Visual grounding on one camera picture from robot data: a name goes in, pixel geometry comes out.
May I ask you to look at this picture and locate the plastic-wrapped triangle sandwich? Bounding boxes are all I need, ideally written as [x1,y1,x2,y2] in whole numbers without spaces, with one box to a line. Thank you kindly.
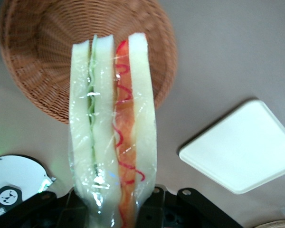
[67,32,157,228]

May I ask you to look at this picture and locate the cream rectangular tray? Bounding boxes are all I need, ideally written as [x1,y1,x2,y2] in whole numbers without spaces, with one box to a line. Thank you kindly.
[179,98,285,195]

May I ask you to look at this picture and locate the brown round wicker basket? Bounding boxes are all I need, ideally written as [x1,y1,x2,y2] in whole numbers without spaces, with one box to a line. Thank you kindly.
[0,0,179,125]

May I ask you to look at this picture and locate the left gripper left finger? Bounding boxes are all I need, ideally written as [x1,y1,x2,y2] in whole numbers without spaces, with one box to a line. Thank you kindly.
[4,190,93,228]

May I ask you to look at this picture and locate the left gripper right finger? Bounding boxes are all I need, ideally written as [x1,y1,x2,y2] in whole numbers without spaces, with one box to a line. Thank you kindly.
[137,186,244,228]

